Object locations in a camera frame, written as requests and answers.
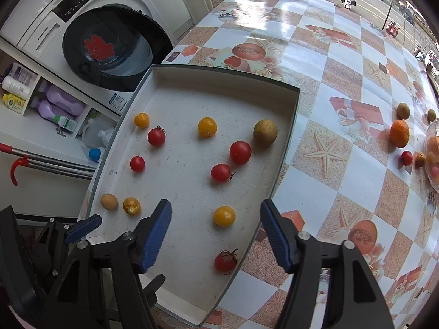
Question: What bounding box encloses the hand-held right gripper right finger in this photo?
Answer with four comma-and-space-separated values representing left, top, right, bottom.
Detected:
260, 199, 395, 329

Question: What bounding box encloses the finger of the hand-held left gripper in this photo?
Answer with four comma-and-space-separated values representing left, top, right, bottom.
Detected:
34, 214, 103, 276
142, 274, 167, 307

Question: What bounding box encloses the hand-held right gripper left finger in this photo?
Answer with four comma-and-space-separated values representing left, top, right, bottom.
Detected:
36, 199, 173, 329

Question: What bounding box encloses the yellow cherry tomato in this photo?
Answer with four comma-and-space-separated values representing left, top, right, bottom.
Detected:
213, 206, 237, 227
198, 117, 218, 138

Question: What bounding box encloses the white cardboard tray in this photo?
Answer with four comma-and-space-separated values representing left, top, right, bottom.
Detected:
77, 63, 302, 327

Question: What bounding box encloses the clear glass bowl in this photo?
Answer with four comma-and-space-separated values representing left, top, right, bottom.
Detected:
423, 118, 439, 194

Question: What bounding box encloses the checkered printed tablecloth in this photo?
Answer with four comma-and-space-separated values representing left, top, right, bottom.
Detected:
151, 0, 439, 329

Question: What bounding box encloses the clear plastic jug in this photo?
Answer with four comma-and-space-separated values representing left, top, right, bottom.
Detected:
81, 118, 115, 148

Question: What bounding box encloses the white shelf unit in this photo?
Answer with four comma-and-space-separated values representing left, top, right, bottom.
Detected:
0, 38, 120, 220

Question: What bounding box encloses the small white green bottle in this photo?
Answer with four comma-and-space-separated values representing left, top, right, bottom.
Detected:
57, 116, 79, 134

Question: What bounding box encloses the purple detergent bottle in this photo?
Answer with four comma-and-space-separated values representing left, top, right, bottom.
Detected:
30, 97, 66, 124
38, 81, 86, 116

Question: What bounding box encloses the yellow green bottle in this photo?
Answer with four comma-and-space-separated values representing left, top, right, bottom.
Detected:
2, 93, 27, 114

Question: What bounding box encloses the mandarin orange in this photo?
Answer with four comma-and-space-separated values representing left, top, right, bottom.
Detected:
390, 119, 410, 148

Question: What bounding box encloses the printed refill pouch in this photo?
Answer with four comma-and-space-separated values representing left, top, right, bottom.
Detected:
7, 62, 38, 86

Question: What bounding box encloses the white washing machine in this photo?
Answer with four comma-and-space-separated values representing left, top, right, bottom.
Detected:
0, 0, 194, 116

